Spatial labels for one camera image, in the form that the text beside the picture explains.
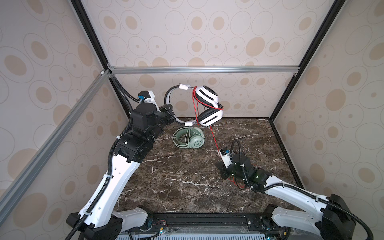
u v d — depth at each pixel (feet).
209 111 1.69
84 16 2.29
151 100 1.71
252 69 5.63
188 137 3.26
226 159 2.27
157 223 2.39
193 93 1.73
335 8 2.24
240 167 1.91
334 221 1.30
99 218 1.18
